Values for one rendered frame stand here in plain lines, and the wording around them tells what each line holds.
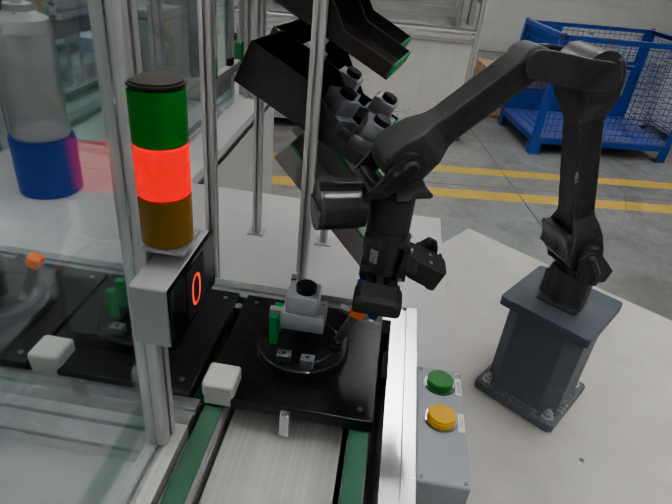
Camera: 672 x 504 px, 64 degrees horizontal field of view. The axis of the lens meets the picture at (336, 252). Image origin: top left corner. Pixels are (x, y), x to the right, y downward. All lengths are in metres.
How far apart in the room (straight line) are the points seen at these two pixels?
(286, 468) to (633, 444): 0.58
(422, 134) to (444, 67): 4.16
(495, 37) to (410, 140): 8.99
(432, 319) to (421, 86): 3.78
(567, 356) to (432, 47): 4.00
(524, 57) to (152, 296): 0.48
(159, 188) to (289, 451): 0.43
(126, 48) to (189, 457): 0.49
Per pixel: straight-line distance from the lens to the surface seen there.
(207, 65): 0.90
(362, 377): 0.82
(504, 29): 9.63
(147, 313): 0.54
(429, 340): 1.09
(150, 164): 0.50
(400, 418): 0.80
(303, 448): 0.80
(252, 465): 0.78
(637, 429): 1.09
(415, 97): 4.82
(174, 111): 0.49
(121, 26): 0.49
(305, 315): 0.79
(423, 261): 0.72
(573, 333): 0.88
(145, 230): 0.54
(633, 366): 1.22
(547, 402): 0.99
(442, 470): 0.75
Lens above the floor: 1.54
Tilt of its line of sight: 31 degrees down
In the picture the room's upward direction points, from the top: 6 degrees clockwise
